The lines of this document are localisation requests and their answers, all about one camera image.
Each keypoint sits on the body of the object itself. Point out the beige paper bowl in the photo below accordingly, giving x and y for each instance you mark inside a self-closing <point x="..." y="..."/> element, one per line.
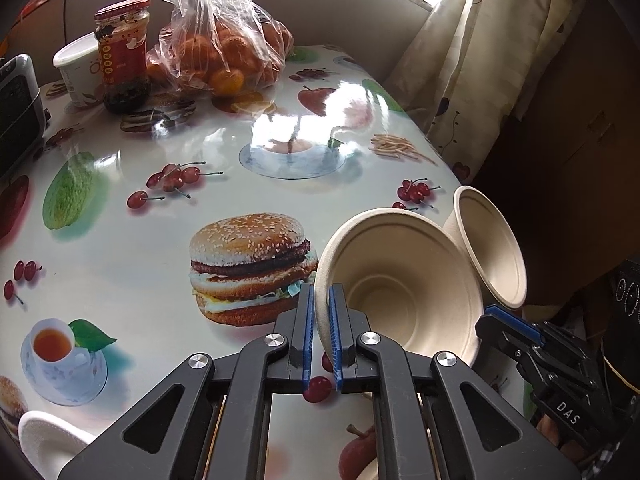
<point x="492" y="250"/>
<point x="400" y="280"/>

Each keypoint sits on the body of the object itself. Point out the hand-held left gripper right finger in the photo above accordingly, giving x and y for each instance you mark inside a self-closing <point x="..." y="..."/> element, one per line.
<point x="334" y="340"/>

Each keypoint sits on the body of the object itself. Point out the white paper plate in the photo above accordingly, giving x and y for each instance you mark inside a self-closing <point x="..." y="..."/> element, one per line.
<point x="42" y="432"/>

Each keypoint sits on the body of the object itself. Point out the grey portable fan heater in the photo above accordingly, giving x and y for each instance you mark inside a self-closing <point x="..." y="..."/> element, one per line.
<point x="17" y="110"/>

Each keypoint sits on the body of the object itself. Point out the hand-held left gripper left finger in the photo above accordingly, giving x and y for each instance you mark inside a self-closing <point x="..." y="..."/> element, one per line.
<point x="307" y="340"/>

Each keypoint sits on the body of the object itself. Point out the white paper tub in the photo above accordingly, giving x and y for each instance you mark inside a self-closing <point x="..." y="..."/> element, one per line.
<point x="80" y="80"/>

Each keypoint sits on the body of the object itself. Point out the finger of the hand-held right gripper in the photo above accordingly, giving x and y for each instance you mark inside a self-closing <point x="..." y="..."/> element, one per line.
<point x="500" y="337"/>
<point x="515" y="319"/>

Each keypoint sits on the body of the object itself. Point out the brown wooden cabinet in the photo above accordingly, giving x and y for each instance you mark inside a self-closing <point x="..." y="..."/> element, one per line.
<point x="575" y="110"/>

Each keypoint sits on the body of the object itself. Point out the food printed glossy tablecloth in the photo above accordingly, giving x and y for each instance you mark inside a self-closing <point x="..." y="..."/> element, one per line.
<point x="150" y="240"/>

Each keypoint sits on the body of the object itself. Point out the cream printed curtain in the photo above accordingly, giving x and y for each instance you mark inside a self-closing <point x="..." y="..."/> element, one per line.
<point x="465" y="85"/>

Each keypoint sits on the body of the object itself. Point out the person's right forearm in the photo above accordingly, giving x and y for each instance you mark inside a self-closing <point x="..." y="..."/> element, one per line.
<point x="595" y="462"/>

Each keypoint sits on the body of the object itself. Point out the red label sauce jar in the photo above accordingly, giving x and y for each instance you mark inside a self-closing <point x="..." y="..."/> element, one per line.
<point x="122" y="55"/>

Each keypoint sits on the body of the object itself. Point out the plastic bag of oranges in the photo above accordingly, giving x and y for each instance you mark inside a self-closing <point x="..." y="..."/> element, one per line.
<point x="225" y="55"/>

